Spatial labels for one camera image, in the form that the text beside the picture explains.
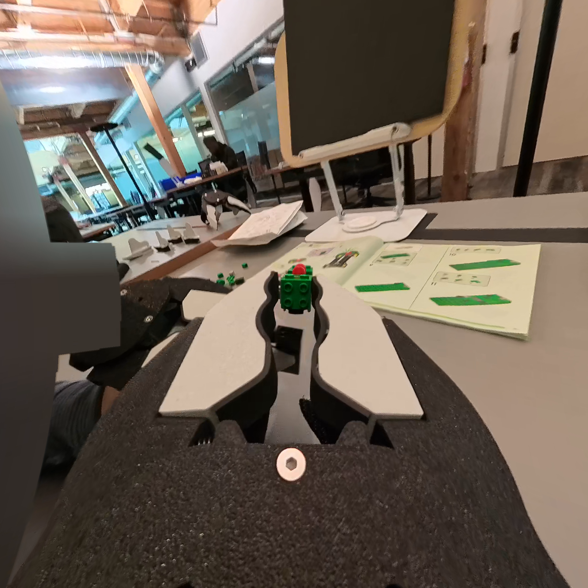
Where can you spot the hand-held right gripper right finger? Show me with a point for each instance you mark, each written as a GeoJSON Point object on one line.
{"type": "Point", "coordinates": [363, 363]}

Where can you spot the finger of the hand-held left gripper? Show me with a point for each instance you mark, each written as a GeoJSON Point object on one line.
{"type": "Point", "coordinates": [200, 304]}

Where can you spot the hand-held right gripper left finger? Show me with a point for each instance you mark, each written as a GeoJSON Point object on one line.
{"type": "Point", "coordinates": [220, 358]}

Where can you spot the toy brick figure model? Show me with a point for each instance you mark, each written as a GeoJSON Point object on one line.
{"type": "Point", "coordinates": [296, 294]}

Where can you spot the person's left forearm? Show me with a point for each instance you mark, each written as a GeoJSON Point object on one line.
{"type": "Point", "coordinates": [76, 413]}

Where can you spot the grey desk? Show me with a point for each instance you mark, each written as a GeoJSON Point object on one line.
{"type": "Point", "coordinates": [505, 390]}

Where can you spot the scattered small green bricks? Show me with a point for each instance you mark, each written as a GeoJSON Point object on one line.
{"type": "Point", "coordinates": [231, 279]}

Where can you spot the grey table with wood edge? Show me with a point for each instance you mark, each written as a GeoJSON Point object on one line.
{"type": "Point", "coordinates": [183, 257]}

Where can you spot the white fin-shaped piece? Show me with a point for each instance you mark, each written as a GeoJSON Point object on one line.
{"type": "Point", "coordinates": [138, 248]}
{"type": "Point", "coordinates": [189, 233]}
{"type": "Point", "coordinates": [174, 235]}
{"type": "Point", "coordinates": [163, 242]}

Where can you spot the black and white toy figure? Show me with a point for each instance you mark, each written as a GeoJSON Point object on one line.
{"type": "Point", "coordinates": [212, 206]}

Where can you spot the white folded paper sheet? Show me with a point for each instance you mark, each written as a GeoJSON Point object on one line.
{"type": "Point", "coordinates": [266, 225]}

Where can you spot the pale green instruction booklet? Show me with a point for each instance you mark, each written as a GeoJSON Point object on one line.
{"type": "Point", "coordinates": [459, 294]}

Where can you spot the blue storage bins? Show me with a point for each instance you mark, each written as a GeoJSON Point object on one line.
{"type": "Point", "coordinates": [174, 181]}

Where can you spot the white tablet stand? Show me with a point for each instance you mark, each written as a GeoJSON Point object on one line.
{"type": "Point", "coordinates": [367, 225]}

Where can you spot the black metal pole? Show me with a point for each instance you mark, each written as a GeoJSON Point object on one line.
{"type": "Point", "coordinates": [537, 115]}

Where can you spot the wooden post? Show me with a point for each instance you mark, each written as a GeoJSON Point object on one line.
{"type": "Point", "coordinates": [459, 160]}

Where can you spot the silver air duct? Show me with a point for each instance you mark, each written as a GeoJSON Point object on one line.
{"type": "Point", "coordinates": [69, 62]}

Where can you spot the dark board with tan frame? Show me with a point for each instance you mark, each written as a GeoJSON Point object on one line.
{"type": "Point", "coordinates": [367, 69]}

